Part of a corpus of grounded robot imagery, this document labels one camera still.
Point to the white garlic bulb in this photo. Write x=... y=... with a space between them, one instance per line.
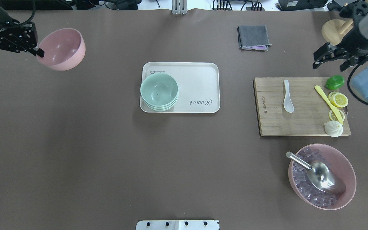
x=333 y=128

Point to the metal ice scoop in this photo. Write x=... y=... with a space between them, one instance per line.
x=320 y=175

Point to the small pink bowl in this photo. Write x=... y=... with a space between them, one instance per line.
x=64 y=49

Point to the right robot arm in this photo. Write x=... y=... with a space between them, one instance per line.
x=353 y=49

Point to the lower lemon slice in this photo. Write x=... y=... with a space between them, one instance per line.
x=332 y=115

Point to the yellow plastic knife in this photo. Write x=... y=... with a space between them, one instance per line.
x=319 y=90

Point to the hidden lemon slice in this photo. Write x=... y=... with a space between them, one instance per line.
x=330 y=95

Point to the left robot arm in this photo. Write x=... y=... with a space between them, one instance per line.
x=8 y=22

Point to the white ceramic spoon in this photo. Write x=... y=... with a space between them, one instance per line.
x=287 y=103

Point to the upper lemon slice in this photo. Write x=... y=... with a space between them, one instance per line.
x=339 y=100

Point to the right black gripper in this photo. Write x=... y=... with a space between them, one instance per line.
x=354 y=39

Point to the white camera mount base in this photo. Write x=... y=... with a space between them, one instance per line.
x=178 y=225

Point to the grey folded cloth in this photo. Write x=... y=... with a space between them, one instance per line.
x=253 y=37

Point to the green lime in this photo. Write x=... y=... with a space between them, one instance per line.
x=335 y=82

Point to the green bowl stack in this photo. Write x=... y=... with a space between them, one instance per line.
x=159 y=91

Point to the wooden mug tree stand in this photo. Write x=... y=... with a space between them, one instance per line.
x=334 y=30

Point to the wooden cutting board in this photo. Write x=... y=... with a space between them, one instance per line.
x=310 y=114

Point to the cream serving tray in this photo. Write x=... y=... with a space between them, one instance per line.
x=198 y=84

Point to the large pink ice bowl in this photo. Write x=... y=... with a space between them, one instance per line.
x=337 y=162

